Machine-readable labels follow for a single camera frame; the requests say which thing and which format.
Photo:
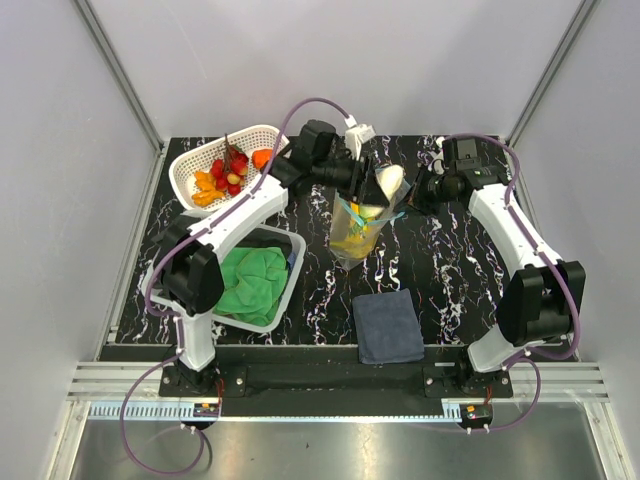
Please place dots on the orange fake ginger root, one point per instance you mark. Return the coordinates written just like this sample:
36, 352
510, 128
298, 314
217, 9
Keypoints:
204, 181

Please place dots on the orange fake bell pepper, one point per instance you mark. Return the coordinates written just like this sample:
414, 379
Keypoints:
260, 158

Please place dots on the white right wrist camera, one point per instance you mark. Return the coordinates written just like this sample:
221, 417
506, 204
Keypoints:
437, 165

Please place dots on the yellow fake banana bunch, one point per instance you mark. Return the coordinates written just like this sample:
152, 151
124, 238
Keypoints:
350, 240

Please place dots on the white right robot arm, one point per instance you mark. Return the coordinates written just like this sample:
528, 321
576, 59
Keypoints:
539, 310

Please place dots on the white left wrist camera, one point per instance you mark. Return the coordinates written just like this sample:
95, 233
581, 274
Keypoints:
356, 136

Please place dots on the left aluminium frame post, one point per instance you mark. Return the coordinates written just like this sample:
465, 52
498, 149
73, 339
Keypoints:
99, 35

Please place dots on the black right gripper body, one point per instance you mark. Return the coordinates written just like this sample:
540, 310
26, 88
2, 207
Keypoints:
433, 189

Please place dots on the white perforated plastic basket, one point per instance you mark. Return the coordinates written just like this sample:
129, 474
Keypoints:
182, 170

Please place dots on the aluminium front rail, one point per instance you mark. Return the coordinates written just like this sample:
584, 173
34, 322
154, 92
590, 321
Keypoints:
550, 382

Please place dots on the aluminium frame post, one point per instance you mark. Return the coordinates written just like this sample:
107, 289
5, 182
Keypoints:
560, 54
99, 35

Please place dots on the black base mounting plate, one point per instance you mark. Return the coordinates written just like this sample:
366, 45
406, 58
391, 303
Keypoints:
242, 380

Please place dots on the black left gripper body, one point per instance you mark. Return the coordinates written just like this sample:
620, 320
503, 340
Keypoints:
356, 185

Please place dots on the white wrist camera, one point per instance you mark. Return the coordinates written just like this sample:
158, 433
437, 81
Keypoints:
437, 165
356, 136

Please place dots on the red fake strawberry bunch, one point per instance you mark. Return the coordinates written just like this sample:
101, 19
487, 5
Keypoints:
231, 169

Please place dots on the grey plastic bin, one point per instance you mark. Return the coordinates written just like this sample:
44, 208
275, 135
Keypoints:
185, 277

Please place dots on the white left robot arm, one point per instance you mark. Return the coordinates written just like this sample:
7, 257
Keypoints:
311, 159

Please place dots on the clear zip top bag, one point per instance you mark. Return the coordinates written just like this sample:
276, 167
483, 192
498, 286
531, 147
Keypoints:
364, 214

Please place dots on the green microfibre cloth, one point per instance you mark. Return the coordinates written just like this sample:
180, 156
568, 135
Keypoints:
254, 280

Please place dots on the dark blue folded towel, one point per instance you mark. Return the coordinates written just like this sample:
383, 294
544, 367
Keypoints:
387, 328

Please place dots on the black cloth in bin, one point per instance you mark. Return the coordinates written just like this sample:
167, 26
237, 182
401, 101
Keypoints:
262, 238

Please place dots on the white fake daikon radish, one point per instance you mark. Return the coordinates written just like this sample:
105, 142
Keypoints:
390, 179

